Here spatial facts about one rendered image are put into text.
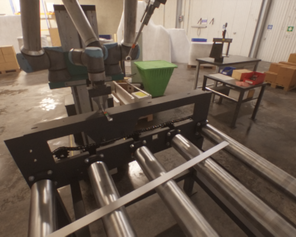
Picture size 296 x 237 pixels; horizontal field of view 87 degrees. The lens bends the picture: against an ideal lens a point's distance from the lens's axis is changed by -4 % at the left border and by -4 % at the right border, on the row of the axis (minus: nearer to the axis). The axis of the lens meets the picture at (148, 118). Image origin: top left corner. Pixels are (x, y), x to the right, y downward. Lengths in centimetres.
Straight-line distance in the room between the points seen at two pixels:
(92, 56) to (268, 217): 109
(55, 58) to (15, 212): 158
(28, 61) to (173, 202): 129
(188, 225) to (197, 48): 714
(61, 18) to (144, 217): 193
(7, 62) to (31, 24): 763
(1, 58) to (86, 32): 793
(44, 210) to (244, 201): 91
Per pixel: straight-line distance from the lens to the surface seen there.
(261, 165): 118
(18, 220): 219
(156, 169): 94
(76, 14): 118
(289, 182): 116
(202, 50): 757
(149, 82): 352
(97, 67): 91
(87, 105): 192
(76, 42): 177
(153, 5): 79
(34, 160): 106
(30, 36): 139
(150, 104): 104
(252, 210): 94
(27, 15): 134
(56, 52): 154
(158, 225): 179
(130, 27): 154
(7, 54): 891
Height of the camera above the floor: 160
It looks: 30 degrees down
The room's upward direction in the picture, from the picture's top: straight up
